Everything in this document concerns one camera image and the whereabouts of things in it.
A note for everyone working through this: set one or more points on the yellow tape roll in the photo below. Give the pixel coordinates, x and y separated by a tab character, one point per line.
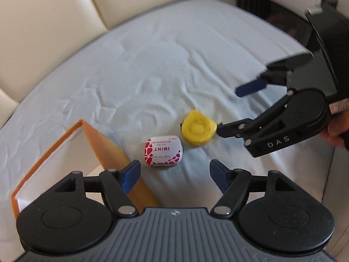
198	127

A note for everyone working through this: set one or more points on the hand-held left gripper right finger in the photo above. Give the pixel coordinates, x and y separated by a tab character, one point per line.
219	175

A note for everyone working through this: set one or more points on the white and dark nightstand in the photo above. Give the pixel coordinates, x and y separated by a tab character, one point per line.
272	8

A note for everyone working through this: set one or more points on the cream padded headboard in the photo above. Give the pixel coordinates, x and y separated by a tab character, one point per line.
49	24

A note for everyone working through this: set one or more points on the orange-rimmed white cardboard box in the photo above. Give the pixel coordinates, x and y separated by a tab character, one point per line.
103	152

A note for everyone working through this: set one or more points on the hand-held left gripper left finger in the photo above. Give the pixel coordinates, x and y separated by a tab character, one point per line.
131	175

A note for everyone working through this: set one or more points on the person's right hand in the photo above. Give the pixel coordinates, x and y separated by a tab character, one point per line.
338	131

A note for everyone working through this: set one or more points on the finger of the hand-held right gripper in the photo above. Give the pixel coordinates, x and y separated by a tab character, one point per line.
240	128
252	87

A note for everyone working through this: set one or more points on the white and red mint tin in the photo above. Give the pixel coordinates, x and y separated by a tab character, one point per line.
163	150

